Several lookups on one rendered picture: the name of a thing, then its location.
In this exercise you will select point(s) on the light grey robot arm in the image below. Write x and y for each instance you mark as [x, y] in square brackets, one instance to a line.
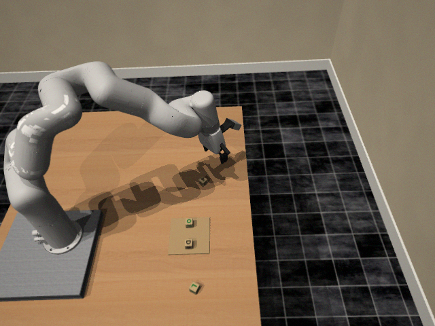
[27, 160]

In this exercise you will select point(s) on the tan flat mat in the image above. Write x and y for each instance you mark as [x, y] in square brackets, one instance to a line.
[200, 234]

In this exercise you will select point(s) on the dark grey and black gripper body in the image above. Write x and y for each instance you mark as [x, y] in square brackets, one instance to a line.
[212, 140]

